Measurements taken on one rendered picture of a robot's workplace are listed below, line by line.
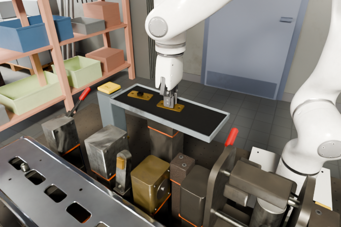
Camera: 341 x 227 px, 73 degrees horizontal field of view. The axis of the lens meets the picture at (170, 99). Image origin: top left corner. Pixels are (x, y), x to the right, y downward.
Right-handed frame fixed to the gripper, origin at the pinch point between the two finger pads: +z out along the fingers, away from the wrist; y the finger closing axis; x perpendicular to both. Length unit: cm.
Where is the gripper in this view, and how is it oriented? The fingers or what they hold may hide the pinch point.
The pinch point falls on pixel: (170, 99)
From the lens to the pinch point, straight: 72.6
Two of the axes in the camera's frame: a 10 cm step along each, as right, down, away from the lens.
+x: 9.1, 2.1, -3.6
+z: 0.0, 8.7, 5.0
